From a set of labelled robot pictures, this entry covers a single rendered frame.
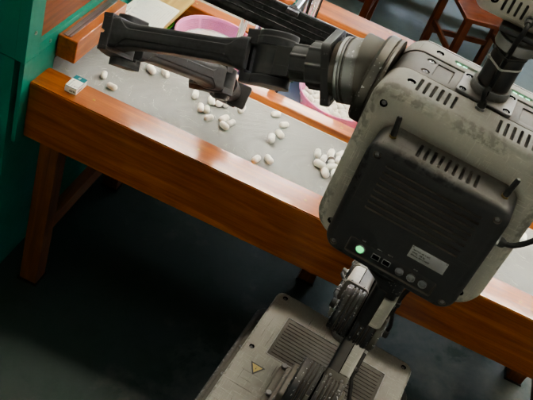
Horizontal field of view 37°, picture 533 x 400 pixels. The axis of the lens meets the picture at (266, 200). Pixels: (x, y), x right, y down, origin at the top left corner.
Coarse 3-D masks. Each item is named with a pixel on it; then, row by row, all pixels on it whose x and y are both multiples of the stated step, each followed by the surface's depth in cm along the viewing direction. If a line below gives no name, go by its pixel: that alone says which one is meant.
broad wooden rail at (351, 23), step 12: (288, 0) 296; (324, 0) 304; (324, 12) 296; (336, 12) 299; (348, 12) 302; (336, 24) 295; (348, 24) 295; (360, 24) 298; (372, 24) 301; (360, 36) 295; (384, 36) 297
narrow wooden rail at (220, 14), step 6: (192, 6) 270; (198, 6) 270; (204, 6) 272; (210, 6) 273; (186, 12) 271; (192, 12) 271; (198, 12) 270; (204, 12) 269; (210, 12) 270; (216, 12) 271; (222, 12) 273; (180, 18) 274; (222, 18) 269; (228, 18) 271; (234, 18) 272; (210, 24) 271; (216, 24) 270; (234, 24) 269; (216, 30) 272; (228, 30) 270; (234, 30) 270; (246, 30) 268
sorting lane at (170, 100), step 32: (64, 64) 227; (96, 64) 232; (128, 96) 226; (160, 96) 230; (192, 128) 224; (256, 128) 233; (288, 128) 238; (288, 160) 226; (320, 192) 220; (512, 256) 225
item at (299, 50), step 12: (336, 36) 141; (300, 48) 144; (312, 48) 142; (324, 48) 138; (300, 60) 143; (312, 60) 141; (324, 60) 139; (300, 72) 143; (312, 72) 142; (324, 72) 140; (312, 84) 143; (324, 84) 141; (324, 96) 143
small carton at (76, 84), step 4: (76, 76) 217; (72, 80) 215; (76, 80) 216; (80, 80) 216; (84, 80) 217; (68, 84) 214; (72, 84) 214; (76, 84) 215; (80, 84) 215; (84, 84) 217; (64, 88) 214; (68, 88) 214; (72, 88) 213; (76, 88) 213; (80, 88) 215; (72, 92) 214; (76, 92) 214
